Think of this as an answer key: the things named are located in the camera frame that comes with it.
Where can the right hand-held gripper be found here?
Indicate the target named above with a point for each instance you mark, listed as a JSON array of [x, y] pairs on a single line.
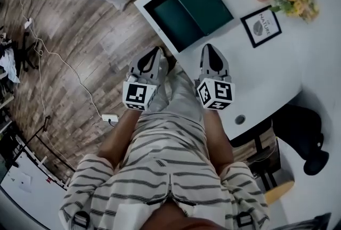
[[215, 93]]

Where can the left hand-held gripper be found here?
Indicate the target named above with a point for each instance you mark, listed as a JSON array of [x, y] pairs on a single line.
[[137, 94]]

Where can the dark green box drawer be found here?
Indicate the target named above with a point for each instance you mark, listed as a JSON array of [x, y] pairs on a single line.
[[175, 22]]

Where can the dark green box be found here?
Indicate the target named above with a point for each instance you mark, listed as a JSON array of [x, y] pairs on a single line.
[[202, 0]]

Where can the person's right forearm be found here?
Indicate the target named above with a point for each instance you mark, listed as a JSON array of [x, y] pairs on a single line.
[[217, 138]]

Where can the person's left forearm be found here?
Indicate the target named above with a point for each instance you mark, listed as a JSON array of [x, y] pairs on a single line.
[[120, 135]]

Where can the dark shoe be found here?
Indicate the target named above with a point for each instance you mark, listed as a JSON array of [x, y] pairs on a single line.
[[168, 62]]

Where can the grey trousers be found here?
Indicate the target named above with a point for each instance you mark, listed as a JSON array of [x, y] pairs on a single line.
[[181, 95]]

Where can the black framed picture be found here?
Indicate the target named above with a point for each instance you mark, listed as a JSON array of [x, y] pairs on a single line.
[[261, 26]]

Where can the white power strip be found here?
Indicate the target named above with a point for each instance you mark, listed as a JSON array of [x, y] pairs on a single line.
[[110, 117]]

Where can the striped white shirt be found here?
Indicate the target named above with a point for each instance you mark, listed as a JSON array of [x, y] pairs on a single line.
[[165, 170]]

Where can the black office chair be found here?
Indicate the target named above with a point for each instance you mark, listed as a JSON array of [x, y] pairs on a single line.
[[301, 130]]

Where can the black chair base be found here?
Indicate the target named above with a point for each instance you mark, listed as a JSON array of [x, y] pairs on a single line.
[[26, 50]]

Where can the white power adapter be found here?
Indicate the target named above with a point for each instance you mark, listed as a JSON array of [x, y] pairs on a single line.
[[28, 23]]

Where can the crumpled light cloth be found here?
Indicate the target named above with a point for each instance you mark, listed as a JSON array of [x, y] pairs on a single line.
[[10, 66]]

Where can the yellow stool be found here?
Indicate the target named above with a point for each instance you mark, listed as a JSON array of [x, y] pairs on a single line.
[[279, 191]]

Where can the white side table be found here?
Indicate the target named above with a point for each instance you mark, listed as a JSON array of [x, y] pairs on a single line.
[[29, 191]]

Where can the black metal rack frame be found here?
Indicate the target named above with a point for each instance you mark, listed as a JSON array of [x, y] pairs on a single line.
[[45, 123]]

